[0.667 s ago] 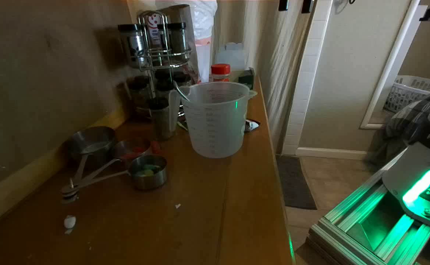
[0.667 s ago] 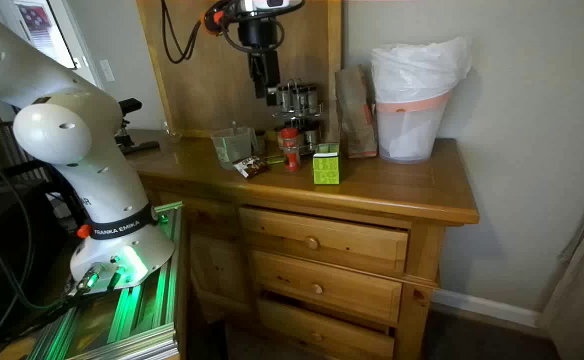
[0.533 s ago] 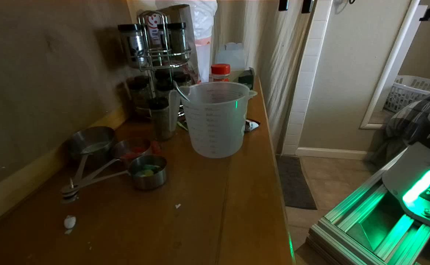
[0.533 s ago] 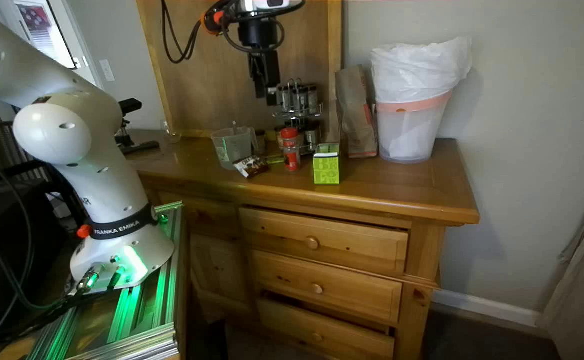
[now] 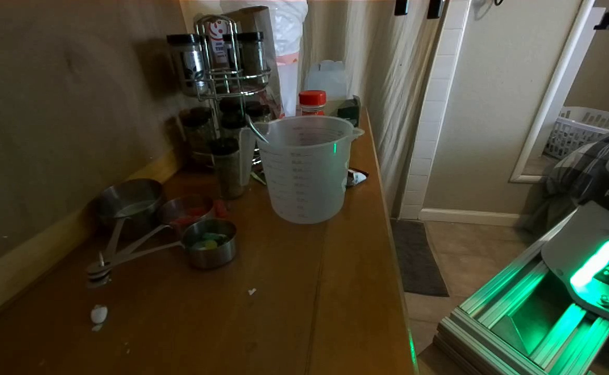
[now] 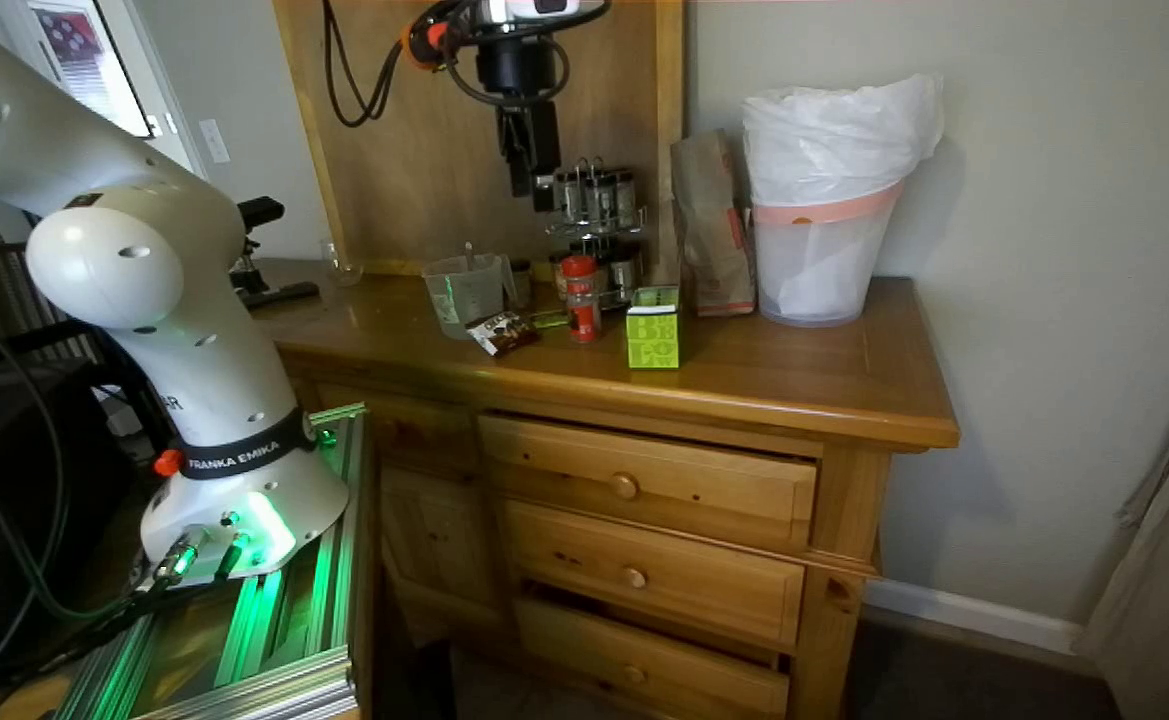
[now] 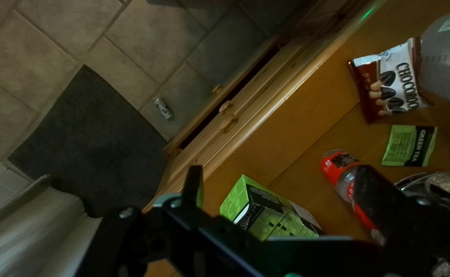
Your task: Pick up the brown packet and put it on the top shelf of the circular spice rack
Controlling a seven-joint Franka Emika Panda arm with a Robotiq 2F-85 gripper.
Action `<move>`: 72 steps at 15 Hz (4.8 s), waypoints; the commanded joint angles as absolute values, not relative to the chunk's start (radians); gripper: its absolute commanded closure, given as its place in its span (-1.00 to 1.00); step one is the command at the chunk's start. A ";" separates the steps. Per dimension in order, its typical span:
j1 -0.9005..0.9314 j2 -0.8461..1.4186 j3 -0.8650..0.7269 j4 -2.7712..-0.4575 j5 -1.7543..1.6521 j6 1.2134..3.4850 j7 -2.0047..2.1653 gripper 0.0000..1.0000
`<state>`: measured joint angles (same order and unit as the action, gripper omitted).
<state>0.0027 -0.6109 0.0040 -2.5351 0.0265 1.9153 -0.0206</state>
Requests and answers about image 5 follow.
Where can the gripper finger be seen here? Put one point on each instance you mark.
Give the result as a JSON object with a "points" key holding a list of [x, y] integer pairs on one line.
{"points": [[401, 6], [435, 8]]}

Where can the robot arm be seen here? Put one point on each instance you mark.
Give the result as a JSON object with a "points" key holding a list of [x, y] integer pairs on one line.
{"points": [[596, 260]]}

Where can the spice jar with green herbs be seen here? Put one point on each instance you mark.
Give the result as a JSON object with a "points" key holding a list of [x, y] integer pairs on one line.
{"points": [[253, 57]]}

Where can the brown packet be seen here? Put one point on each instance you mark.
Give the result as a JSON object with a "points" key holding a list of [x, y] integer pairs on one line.
{"points": [[357, 177]]}

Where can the dark spice jar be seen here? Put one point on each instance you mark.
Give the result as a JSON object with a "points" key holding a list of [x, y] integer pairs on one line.
{"points": [[232, 119], [198, 130], [258, 110]]}

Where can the spice jar with red label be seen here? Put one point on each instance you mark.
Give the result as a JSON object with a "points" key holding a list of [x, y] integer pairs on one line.
{"points": [[219, 44]]}

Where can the spice jar with white label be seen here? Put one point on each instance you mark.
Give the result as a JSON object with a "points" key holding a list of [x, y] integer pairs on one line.
{"points": [[189, 62]]}

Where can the black lid spice jar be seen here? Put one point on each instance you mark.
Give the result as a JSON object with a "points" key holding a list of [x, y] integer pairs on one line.
{"points": [[229, 169]]}

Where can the white curtain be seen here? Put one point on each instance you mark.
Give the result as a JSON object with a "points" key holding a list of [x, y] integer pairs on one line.
{"points": [[387, 78]]}

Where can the translucent plastic jug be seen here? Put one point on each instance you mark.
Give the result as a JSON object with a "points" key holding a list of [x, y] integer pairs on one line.
{"points": [[327, 80]]}

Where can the dark green box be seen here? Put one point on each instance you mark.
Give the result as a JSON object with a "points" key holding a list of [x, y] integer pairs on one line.
{"points": [[349, 110]]}

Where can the white plastic bag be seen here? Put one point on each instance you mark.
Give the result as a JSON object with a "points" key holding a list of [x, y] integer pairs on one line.
{"points": [[289, 47]]}

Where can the red lid bottle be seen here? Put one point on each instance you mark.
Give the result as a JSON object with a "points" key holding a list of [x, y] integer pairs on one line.
{"points": [[312, 101]]}

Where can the brown paper bag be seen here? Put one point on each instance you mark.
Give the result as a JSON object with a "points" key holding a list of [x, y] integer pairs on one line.
{"points": [[262, 26]]}

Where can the white framed mirror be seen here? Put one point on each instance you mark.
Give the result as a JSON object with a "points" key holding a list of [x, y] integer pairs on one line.
{"points": [[549, 104]]}

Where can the white laundry basket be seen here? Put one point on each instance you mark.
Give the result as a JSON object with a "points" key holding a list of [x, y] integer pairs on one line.
{"points": [[580, 130]]}

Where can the clear plastic measuring jug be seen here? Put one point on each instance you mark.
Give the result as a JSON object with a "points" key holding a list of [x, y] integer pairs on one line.
{"points": [[304, 177]]}

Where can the plaid cloth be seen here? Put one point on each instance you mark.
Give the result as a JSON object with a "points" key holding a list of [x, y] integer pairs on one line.
{"points": [[570, 182]]}

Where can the dark door mat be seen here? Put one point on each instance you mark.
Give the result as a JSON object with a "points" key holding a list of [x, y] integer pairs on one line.
{"points": [[418, 258]]}

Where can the red candy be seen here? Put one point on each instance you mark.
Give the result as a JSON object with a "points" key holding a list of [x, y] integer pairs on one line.
{"points": [[221, 208]]}

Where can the medium metal measuring cup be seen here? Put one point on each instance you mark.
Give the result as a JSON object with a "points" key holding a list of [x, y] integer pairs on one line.
{"points": [[187, 211]]}

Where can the heap of green yellow candies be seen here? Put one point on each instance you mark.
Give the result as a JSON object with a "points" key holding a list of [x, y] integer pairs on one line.
{"points": [[209, 241]]}

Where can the small metal measuring cup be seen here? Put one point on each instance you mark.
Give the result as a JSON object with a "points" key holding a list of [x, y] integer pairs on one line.
{"points": [[210, 252]]}

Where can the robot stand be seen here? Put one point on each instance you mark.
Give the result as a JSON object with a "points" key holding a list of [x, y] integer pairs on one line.
{"points": [[512, 323]]}

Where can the large metal measuring cup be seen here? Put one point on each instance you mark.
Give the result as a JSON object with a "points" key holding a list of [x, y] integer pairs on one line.
{"points": [[129, 200]]}

